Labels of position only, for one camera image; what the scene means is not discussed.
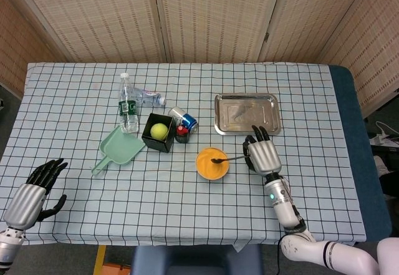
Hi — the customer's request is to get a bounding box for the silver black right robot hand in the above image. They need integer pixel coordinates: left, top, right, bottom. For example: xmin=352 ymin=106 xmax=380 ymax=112
xmin=243 ymin=125 xmax=282 ymax=176

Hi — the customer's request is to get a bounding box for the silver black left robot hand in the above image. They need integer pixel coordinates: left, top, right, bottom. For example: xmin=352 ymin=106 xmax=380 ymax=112
xmin=3 ymin=158 xmax=69 ymax=231

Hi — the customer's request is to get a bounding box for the black plastic spoon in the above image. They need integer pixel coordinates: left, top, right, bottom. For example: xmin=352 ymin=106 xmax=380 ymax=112
xmin=210 ymin=153 xmax=252 ymax=165

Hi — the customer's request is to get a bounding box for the stainless steel tray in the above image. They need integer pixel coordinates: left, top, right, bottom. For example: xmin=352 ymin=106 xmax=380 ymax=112
xmin=213 ymin=92 xmax=282 ymax=136

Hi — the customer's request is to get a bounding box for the orange bowl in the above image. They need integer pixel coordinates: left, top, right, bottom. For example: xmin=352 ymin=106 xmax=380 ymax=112
xmin=195 ymin=147 xmax=231 ymax=181

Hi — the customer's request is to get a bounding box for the blue drink can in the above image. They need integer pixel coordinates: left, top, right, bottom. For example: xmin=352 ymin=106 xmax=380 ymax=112
xmin=168 ymin=106 xmax=199 ymax=132

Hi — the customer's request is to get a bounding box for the black ink bottle red cap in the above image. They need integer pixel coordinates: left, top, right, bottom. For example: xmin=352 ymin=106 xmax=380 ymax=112
xmin=175 ymin=125 xmax=190 ymax=144

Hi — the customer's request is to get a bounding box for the yellow floor tape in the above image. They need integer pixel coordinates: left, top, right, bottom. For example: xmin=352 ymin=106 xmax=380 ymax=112
xmin=93 ymin=245 xmax=107 ymax=275

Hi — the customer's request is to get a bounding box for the green plastic dustpan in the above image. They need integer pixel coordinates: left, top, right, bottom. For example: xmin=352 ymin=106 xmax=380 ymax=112
xmin=91 ymin=125 xmax=147 ymax=176

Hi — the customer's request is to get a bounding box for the yellow tennis ball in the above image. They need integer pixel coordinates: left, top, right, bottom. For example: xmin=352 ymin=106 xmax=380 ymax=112
xmin=150 ymin=123 xmax=169 ymax=140

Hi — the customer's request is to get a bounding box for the black open cardboard box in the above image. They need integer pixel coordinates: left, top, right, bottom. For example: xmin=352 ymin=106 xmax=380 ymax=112
xmin=141 ymin=112 xmax=175 ymax=153

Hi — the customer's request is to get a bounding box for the blue checkered tablecloth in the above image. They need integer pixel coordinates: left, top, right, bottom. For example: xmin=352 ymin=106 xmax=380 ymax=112
xmin=0 ymin=62 xmax=367 ymax=246

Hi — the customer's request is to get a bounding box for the clear bottle pink label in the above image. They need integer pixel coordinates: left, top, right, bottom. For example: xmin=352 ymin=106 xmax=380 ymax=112
xmin=133 ymin=87 xmax=166 ymax=107

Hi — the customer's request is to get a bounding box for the clear bottle green label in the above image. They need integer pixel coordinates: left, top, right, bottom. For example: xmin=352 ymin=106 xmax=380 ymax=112
xmin=118 ymin=72 xmax=140 ymax=134

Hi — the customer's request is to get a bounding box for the woven folding screen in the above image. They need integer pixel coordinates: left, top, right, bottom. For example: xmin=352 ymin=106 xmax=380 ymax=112
xmin=0 ymin=0 xmax=399 ymax=120

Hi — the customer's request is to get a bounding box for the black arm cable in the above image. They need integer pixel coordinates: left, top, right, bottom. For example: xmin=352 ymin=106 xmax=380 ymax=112
xmin=277 ymin=239 xmax=284 ymax=275

